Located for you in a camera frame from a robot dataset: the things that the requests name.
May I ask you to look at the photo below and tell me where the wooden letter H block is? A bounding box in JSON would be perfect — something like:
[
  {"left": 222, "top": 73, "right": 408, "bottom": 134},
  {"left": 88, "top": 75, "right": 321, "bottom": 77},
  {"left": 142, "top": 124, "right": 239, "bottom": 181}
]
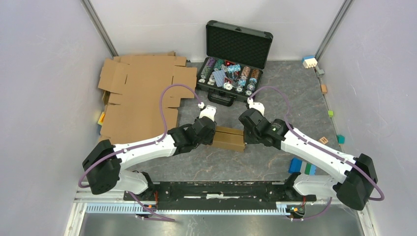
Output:
[{"left": 319, "top": 137, "right": 329, "bottom": 145}]

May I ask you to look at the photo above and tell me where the brown cardboard box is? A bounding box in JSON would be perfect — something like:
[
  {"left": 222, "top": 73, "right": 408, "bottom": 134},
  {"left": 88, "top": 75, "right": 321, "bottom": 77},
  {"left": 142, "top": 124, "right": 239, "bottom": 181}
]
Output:
[{"left": 211, "top": 126, "right": 245, "bottom": 152}]

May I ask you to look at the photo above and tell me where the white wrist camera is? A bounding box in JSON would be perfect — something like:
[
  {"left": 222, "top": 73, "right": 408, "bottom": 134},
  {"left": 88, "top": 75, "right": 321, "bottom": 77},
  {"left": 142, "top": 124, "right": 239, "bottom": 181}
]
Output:
[
  {"left": 247, "top": 98, "right": 265, "bottom": 116},
  {"left": 198, "top": 102, "right": 216, "bottom": 121}
]

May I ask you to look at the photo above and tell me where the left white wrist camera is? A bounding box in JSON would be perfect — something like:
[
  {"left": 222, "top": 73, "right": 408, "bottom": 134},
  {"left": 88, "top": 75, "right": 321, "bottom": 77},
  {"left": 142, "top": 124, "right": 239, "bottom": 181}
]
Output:
[{"left": 198, "top": 102, "right": 216, "bottom": 121}]

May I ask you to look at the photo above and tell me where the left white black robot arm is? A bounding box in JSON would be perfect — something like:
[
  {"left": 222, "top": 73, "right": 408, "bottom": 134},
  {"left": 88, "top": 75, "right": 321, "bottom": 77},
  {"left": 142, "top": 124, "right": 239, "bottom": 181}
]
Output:
[{"left": 79, "top": 117, "right": 216, "bottom": 201}]

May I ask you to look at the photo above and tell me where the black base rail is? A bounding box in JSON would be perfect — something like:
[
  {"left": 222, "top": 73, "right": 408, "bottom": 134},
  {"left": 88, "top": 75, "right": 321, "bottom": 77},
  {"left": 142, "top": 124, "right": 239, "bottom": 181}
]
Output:
[{"left": 137, "top": 181, "right": 317, "bottom": 210}]

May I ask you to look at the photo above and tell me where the stack of cardboard blanks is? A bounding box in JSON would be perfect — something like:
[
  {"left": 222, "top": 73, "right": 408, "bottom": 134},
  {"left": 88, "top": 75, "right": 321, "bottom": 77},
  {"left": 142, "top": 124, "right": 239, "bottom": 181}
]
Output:
[{"left": 98, "top": 52, "right": 197, "bottom": 144}]

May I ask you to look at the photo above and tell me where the grey small block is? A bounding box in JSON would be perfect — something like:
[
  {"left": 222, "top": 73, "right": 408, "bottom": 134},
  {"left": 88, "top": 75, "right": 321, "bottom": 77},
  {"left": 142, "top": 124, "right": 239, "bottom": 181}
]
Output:
[{"left": 315, "top": 69, "right": 325, "bottom": 78}]

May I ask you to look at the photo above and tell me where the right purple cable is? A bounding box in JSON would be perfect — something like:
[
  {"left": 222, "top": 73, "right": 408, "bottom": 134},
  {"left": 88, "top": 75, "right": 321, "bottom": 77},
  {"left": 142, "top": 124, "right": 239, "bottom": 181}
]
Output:
[{"left": 249, "top": 86, "right": 386, "bottom": 222}]

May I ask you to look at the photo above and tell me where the purple cable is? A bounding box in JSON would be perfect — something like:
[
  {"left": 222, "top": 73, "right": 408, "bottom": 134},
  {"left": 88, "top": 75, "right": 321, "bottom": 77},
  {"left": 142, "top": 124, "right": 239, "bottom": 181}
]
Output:
[
  {"left": 249, "top": 86, "right": 386, "bottom": 222},
  {"left": 77, "top": 83, "right": 205, "bottom": 223}
]

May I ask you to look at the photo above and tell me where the yellow orange block at left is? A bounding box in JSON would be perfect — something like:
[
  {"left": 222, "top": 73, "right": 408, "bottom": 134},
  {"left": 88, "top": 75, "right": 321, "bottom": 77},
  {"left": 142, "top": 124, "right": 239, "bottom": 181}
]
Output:
[{"left": 97, "top": 112, "right": 105, "bottom": 125}]

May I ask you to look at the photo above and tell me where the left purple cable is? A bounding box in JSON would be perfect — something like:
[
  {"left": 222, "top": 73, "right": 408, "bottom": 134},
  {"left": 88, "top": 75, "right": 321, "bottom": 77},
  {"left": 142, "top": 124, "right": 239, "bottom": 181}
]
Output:
[{"left": 77, "top": 83, "right": 205, "bottom": 223}]

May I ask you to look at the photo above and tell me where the orange small block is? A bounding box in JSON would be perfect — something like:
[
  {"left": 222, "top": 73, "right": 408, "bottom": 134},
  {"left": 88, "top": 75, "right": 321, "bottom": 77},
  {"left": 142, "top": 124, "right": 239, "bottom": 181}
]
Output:
[{"left": 321, "top": 85, "right": 328, "bottom": 95}]

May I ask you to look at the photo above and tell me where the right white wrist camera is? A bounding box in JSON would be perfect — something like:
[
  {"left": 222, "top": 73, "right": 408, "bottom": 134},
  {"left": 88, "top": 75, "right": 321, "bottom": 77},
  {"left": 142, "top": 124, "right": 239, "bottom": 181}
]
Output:
[{"left": 247, "top": 98, "right": 265, "bottom": 116}]

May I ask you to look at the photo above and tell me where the blue white toy block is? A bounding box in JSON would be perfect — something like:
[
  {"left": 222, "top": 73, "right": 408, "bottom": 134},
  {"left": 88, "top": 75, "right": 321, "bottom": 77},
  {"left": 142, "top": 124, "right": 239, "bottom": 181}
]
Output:
[{"left": 302, "top": 55, "right": 318, "bottom": 68}]

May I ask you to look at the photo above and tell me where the black poker chip case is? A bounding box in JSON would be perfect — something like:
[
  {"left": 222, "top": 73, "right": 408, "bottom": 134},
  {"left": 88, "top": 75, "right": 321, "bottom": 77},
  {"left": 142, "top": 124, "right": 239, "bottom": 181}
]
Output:
[{"left": 196, "top": 20, "right": 273, "bottom": 106}]

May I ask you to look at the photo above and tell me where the teal small block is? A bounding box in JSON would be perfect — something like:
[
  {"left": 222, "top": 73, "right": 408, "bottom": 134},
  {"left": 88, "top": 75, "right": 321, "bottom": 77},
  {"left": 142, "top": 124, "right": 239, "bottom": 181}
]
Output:
[{"left": 336, "top": 134, "right": 345, "bottom": 145}]

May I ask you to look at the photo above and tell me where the blue block near base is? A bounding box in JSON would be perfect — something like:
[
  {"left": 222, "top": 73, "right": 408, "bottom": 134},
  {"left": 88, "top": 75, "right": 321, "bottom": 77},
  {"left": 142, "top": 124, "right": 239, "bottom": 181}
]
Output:
[{"left": 288, "top": 158, "right": 317, "bottom": 176}]

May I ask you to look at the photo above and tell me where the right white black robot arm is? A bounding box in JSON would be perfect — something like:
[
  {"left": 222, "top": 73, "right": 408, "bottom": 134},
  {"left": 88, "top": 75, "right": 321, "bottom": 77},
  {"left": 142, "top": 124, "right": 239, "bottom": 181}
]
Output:
[{"left": 238, "top": 108, "right": 378, "bottom": 210}]

